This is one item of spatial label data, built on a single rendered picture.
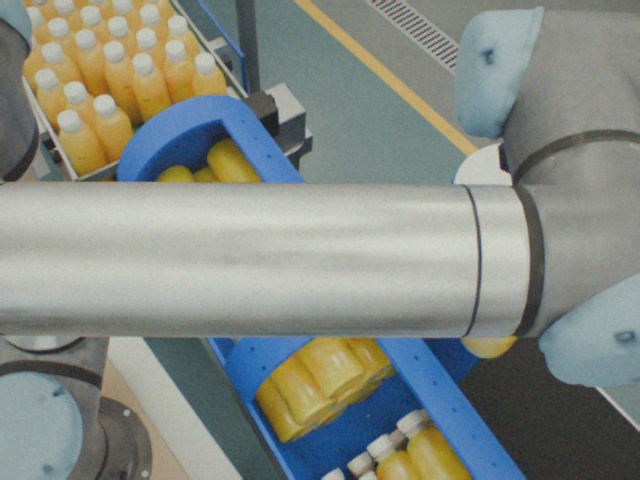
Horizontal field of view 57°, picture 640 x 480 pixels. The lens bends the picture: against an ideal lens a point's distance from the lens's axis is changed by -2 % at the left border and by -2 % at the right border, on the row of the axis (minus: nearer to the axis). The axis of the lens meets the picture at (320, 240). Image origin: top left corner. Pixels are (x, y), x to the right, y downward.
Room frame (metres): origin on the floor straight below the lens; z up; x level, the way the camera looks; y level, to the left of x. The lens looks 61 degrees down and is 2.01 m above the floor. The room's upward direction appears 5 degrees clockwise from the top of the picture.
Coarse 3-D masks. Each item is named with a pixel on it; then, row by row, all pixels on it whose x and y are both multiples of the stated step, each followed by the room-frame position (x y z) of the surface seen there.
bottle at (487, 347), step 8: (512, 336) 0.26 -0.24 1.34; (464, 344) 0.27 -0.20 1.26; (472, 344) 0.26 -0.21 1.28; (480, 344) 0.26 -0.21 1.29; (488, 344) 0.26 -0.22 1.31; (496, 344) 0.25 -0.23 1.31; (504, 344) 0.26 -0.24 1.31; (472, 352) 0.26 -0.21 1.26; (480, 352) 0.26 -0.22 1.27; (488, 352) 0.25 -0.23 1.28; (496, 352) 0.25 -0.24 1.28; (504, 352) 0.26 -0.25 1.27
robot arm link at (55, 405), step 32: (0, 384) 0.14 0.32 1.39; (32, 384) 0.14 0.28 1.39; (64, 384) 0.15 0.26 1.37; (96, 384) 0.16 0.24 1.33; (0, 416) 0.11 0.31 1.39; (32, 416) 0.11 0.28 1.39; (64, 416) 0.11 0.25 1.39; (96, 416) 0.13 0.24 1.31; (0, 448) 0.08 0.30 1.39; (32, 448) 0.08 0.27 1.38; (64, 448) 0.08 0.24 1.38; (96, 448) 0.10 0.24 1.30
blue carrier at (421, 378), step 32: (224, 96) 0.71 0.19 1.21; (160, 128) 0.61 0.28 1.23; (192, 128) 0.61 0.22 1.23; (224, 128) 0.70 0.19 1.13; (256, 128) 0.66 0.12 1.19; (128, 160) 0.58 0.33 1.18; (160, 160) 0.62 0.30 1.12; (192, 160) 0.66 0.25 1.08; (256, 160) 0.57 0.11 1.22; (288, 160) 0.62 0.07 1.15; (224, 352) 0.30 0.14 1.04; (256, 352) 0.26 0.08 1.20; (288, 352) 0.25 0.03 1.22; (384, 352) 0.27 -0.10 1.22; (416, 352) 0.27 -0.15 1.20; (256, 384) 0.22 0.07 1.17; (384, 384) 0.28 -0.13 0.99; (416, 384) 0.22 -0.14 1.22; (448, 384) 0.24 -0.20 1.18; (256, 416) 0.19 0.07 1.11; (352, 416) 0.23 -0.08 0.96; (384, 416) 0.23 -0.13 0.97; (448, 416) 0.18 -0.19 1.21; (288, 448) 0.16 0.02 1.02; (320, 448) 0.17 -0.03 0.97; (352, 448) 0.18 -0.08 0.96; (480, 448) 0.15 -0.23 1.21
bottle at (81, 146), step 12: (60, 132) 0.70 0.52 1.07; (72, 132) 0.69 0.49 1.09; (84, 132) 0.71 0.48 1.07; (72, 144) 0.68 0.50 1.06; (84, 144) 0.69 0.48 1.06; (96, 144) 0.71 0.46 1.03; (72, 156) 0.68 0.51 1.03; (84, 156) 0.68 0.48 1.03; (96, 156) 0.70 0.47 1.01; (84, 168) 0.68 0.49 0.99; (96, 168) 0.69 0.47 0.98; (108, 180) 0.70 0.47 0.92
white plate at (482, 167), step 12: (480, 156) 0.75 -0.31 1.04; (492, 156) 0.76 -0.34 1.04; (468, 168) 0.72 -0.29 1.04; (480, 168) 0.72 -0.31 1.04; (492, 168) 0.73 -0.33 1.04; (456, 180) 0.69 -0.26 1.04; (468, 180) 0.69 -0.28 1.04; (480, 180) 0.69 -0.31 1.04; (492, 180) 0.70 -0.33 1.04; (504, 180) 0.70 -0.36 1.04
